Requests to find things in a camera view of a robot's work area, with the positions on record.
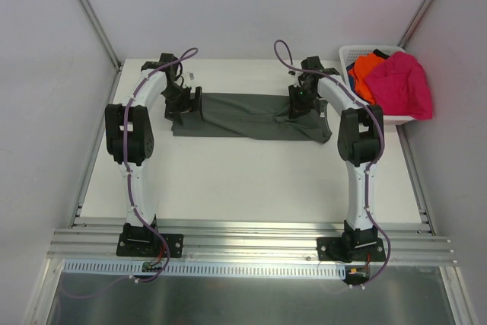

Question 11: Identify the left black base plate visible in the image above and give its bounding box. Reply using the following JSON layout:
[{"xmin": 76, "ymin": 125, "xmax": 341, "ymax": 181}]
[{"xmin": 116, "ymin": 234, "xmax": 184, "ymax": 258}]

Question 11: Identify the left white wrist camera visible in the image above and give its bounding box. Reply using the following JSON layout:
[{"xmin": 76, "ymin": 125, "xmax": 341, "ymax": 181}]
[{"xmin": 182, "ymin": 72, "xmax": 195, "ymax": 88}]

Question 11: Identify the left aluminium corner post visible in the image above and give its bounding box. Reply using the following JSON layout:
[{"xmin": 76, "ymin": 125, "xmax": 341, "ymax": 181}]
[{"xmin": 77, "ymin": 0, "xmax": 122, "ymax": 71}]

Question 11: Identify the blue t shirt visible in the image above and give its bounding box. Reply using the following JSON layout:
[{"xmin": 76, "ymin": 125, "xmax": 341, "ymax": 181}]
[{"xmin": 348, "ymin": 75, "xmax": 358, "ymax": 94}]

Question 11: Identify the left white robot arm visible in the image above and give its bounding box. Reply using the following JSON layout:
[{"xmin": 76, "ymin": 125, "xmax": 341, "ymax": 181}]
[{"xmin": 104, "ymin": 47, "xmax": 203, "ymax": 255}]

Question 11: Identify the white slotted cable duct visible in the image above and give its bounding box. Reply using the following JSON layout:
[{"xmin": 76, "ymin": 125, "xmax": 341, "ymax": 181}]
[{"xmin": 62, "ymin": 259, "xmax": 345, "ymax": 280}]

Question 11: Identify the orange t shirt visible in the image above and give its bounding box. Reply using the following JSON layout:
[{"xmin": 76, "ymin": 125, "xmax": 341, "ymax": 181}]
[{"xmin": 348, "ymin": 53, "xmax": 385, "ymax": 104}]

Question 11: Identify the aluminium mounting rail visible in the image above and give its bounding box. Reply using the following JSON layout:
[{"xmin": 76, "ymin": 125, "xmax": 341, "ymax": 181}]
[{"xmin": 47, "ymin": 218, "xmax": 460, "ymax": 266}]

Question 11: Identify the grey t shirt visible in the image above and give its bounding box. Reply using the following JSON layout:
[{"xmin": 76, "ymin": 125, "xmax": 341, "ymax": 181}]
[{"xmin": 171, "ymin": 93, "xmax": 333, "ymax": 144}]

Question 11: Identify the aluminium corner post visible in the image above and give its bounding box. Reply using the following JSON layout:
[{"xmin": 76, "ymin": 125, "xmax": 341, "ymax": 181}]
[
  {"xmin": 397, "ymin": 0, "xmax": 435, "ymax": 49},
  {"xmin": 77, "ymin": 0, "xmax": 122, "ymax": 71}
]

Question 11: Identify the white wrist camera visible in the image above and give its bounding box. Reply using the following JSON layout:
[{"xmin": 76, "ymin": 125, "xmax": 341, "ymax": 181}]
[
  {"xmin": 182, "ymin": 72, "xmax": 195, "ymax": 88},
  {"xmin": 288, "ymin": 70, "xmax": 300, "ymax": 86}
]

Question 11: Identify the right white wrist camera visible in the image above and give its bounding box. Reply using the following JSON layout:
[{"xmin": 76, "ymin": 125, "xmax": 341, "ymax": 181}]
[{"xmin": 288, "ymin": 70, "xmax": 300, "ymax": 86}]

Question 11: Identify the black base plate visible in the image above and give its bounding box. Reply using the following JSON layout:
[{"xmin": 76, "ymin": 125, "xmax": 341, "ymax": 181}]
[
  {"xmin": 316, "ymin": 237, "xmax": 386, "ymax": 263},
  {"xmin": 116, "ymin": 234, "xmax": 184, "ymax": 258}
]

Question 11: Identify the right aluminium corner post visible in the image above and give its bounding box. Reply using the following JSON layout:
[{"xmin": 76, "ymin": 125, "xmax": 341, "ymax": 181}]
[{"xmin": 397, "ymin": 0, "xmax": 435, "ymax": 49}]

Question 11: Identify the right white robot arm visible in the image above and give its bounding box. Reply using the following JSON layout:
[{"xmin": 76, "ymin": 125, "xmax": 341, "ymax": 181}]
[{"xmin": 288, "ymin": 56, "xmax": 385, "ymax": 263}]

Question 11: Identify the white plastic laundry basket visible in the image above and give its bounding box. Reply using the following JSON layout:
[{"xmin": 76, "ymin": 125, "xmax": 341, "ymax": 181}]
[{"xmin": 339, "ymin": 45, "xmax": 421, "ymax": 125}]

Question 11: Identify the pink t shirt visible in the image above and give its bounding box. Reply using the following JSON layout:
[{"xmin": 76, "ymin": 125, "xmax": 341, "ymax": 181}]
[{"xmin": 365, "ymin": 51, "xmax": 433, "ymax": 120}]

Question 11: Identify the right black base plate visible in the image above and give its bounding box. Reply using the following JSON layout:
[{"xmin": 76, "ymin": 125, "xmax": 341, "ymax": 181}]
[{"xmin": 316, "ymin": 237, "xmax": 386, "ymax": 263}]

